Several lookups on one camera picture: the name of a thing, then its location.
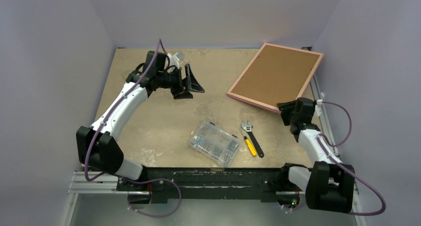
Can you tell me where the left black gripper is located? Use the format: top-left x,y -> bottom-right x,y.
157,65 -> 204,99

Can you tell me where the pink picture frame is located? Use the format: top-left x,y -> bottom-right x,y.
227,43 -> 324,114

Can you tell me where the yellow handled screwdriver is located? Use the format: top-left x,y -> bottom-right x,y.
240,128 -> 257,156

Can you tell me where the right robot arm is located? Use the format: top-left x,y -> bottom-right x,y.
277,97 -> 354,213

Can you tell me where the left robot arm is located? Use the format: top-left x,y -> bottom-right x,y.
76,51 -> 205,191

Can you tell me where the clear screw organizer box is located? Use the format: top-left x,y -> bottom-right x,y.
189,122 -> 241,168

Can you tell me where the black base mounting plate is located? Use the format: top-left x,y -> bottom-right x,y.
112,163 -> 305,204

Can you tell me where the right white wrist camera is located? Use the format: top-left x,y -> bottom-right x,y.
315,99 -> 323,117

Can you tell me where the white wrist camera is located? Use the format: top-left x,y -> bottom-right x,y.
167,52 -> 184,69
315,99 -> 323,117

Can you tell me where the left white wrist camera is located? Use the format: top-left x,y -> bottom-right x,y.
167,52 -> 184,69

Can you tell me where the aluminium rail right side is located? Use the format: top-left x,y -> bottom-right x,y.
302,72 -> 336,144

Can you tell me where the aluminium rail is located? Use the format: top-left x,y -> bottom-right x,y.
302,72 -> 336,144
68,171 -> 358,196

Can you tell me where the adjustable wrench black handle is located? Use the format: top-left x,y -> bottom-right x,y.
241,120 -> 264,158

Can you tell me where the aluminium rail front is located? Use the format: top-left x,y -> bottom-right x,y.
68,171 -> 358,196

